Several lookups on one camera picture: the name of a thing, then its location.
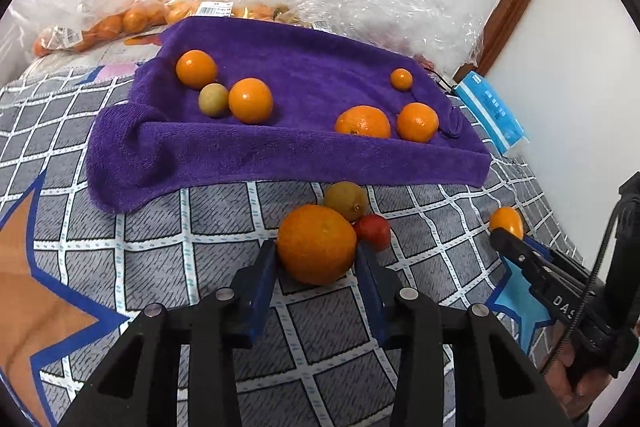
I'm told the mandarin with dimpled peel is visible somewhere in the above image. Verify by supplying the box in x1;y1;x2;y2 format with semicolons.
334;105;392;139
396;102;440;143

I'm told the purple towel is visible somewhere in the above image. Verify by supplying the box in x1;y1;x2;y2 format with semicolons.
86;17;493;214

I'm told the small red tomato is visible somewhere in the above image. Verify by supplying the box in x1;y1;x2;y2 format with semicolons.
354;214;392;253

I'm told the grey checked bed sheet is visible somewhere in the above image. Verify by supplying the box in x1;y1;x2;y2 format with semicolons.
0;47;601;427

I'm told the plastic bag of red fruit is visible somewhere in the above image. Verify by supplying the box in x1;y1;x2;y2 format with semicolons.
407;49;441;72

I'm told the yellow-green round fruit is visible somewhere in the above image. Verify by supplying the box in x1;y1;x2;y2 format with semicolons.
198;84;231;118
323;181;370;223

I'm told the plastic bag of mandarins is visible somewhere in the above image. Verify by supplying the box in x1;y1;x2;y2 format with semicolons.
10;0;171;58

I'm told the black cord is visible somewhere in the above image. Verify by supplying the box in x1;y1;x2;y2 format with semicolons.
425;67;458;95

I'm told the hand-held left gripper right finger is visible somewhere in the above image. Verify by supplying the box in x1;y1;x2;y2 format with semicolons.
354;244;576;427

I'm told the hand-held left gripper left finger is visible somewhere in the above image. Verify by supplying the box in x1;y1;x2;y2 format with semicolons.
57;238;280;427

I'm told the person's right hand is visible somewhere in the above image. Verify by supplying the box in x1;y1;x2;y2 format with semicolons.
542;342;618;419

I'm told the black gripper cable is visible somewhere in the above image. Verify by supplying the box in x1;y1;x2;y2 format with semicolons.
540;202;626;373

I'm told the smooth oval orange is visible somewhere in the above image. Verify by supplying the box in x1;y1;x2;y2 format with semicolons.
175;50;219;88
489;206;525;240
228;78;274;124

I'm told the blue tissue pack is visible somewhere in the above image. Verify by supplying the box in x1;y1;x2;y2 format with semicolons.
452;71;531;155

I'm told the large round orange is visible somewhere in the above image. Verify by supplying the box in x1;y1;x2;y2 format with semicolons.
277;204;358;286

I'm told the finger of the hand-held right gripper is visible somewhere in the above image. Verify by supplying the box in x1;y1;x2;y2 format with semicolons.
490;228;596;310

